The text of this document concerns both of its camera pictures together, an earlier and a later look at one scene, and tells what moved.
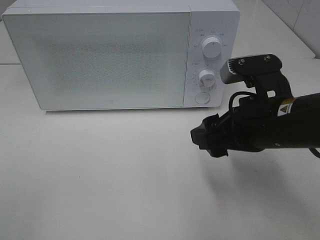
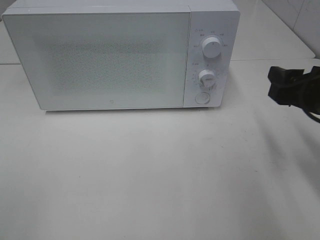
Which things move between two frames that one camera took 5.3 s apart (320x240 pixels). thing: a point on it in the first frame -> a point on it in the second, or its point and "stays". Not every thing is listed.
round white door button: x=202 y=98 stays
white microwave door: x=102 y=60 stays
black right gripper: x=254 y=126 -> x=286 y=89
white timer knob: x=207 y=78 stays
